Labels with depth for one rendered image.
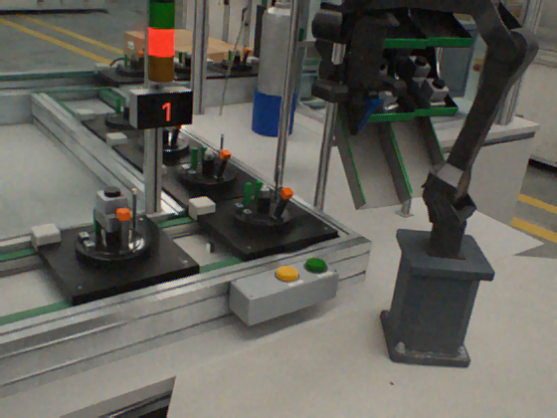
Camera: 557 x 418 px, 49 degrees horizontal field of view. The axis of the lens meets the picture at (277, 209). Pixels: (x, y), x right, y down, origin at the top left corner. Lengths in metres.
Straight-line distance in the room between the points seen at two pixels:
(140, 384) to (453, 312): 0.55
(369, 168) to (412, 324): 0.47
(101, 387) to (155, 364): 0.10
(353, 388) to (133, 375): 0.37
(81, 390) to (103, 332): 0.10
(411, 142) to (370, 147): 0.14
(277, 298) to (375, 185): 0.46
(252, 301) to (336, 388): 0.21
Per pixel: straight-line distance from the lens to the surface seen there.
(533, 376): 1.25
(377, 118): 1.37
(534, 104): 5.27
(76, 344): 1.06
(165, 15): 1.22
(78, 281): 1.13
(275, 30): 2.19
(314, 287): 1.18
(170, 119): 1.27
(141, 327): 1.10
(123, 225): 1.13
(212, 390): 1.06
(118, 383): 1.07
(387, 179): 1.49
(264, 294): 1.11
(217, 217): 1.35
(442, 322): 1.15
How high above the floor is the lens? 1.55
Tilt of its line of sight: 24 degrees down
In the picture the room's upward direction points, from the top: 6 degrees clockwise
